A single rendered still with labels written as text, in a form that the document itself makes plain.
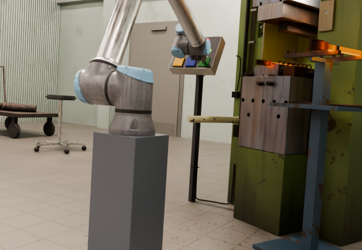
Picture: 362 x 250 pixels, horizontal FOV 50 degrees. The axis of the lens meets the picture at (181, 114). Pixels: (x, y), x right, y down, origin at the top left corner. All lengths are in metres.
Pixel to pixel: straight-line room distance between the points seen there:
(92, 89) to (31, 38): 7.55
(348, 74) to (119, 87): 1.29
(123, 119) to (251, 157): 1.13
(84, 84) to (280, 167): 1.22
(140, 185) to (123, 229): 0.18
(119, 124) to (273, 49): 1.53
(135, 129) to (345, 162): 1.24
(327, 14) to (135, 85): 1.30
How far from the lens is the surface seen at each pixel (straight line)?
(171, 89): 7.30
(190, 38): 2.18
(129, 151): 1.47
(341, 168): 2.30
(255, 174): 2.43
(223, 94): 6.80
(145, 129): 1.52
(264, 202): 2.40
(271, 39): 2.75
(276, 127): 2.30
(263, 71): 2.48
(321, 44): 1.83
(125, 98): 1.52
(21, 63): 8.96
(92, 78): 1.63
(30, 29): 9.13
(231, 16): 6.92
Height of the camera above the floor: 0.76
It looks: 3 degrees down
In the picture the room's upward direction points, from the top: 4 degrees clockwise
